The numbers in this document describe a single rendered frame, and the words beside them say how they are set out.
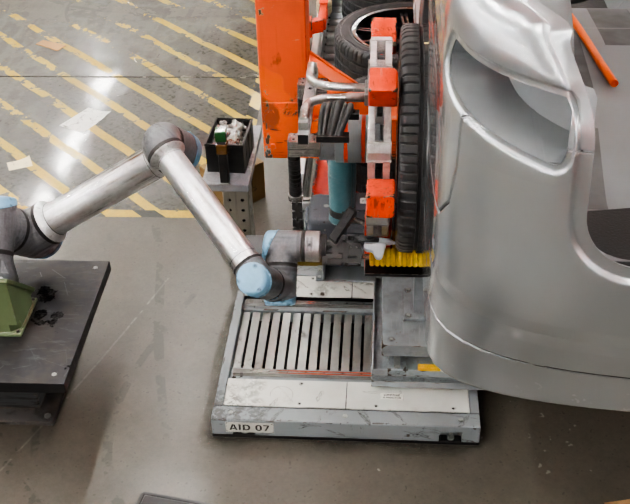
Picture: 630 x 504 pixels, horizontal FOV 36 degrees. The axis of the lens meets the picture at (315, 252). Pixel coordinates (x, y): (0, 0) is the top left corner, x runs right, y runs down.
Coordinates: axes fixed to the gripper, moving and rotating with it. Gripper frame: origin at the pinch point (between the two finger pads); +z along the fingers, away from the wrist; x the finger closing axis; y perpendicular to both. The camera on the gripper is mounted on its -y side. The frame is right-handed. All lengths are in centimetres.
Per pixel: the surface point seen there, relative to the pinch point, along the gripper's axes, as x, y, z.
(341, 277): -76, 1, -17
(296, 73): -31, -60, -32
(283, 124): -44, -47, -37
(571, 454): -30, 60, 56
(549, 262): 100, 20, 27
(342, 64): -133, -100, -21
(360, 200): -51, -22, -10
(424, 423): -27, 52, 12
